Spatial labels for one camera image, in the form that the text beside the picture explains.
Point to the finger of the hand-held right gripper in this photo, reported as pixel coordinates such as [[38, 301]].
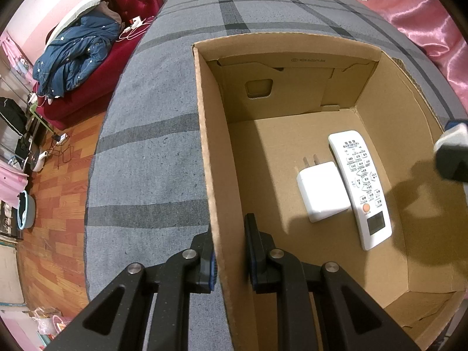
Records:
[[453, 157]]

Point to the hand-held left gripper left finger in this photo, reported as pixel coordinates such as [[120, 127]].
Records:
[[206, 270]]

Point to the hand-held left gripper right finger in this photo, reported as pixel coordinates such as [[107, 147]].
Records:
[[252, 256]]

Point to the white plug charger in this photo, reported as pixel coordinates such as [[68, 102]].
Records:
[[321, 193]]

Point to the white remote control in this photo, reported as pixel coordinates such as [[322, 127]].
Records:
[[360, 190]]

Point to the cardboard box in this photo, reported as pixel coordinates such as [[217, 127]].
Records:
[[278, 146]]

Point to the pink satin curtain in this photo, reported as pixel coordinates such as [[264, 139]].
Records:
[[420, 14]]

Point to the grey plaid blanket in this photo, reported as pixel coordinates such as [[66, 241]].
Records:
[[153, 124]]

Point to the pink plastic bag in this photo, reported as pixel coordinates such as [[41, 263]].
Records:
[[47, 323]]

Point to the blue plastic basin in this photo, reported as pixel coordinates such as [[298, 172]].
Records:
[[29, 215]]

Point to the white power strip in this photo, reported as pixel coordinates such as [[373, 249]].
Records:
[[60, 138]]

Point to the red velvet sofa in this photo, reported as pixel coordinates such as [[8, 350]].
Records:
[[80, 106]]

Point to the dark shoe rack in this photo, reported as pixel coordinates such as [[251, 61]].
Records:
[[5, 219]]

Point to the pink fabric wardrobe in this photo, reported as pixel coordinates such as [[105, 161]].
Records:
[[11, 184]]

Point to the green metal side table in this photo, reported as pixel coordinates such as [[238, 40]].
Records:
[[36, 108]]

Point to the black hanging jacket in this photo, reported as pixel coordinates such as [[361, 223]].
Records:
[[12, 113]]

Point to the dark blue starry quilt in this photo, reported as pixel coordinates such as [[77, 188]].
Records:
[[73, 55]]

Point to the small white charger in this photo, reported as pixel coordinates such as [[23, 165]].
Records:
[[137, 21]]

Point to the white pillow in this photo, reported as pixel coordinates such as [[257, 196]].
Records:
[[78, 11]]

